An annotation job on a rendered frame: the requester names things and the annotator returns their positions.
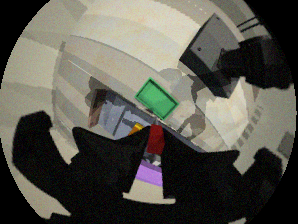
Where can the green tray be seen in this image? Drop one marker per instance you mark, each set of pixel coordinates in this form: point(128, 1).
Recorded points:
point(151, 109)
point(156, 98)

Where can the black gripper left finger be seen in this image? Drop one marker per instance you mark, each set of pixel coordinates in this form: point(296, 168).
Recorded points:
point(124, 154)

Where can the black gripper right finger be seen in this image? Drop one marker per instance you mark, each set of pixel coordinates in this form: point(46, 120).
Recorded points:
point(181, 164)

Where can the red-headed metal pin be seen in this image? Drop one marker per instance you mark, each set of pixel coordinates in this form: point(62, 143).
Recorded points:
point(156, 139)

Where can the yellow wedge with orange handle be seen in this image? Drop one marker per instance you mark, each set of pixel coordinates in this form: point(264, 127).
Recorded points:
point(136, 127)

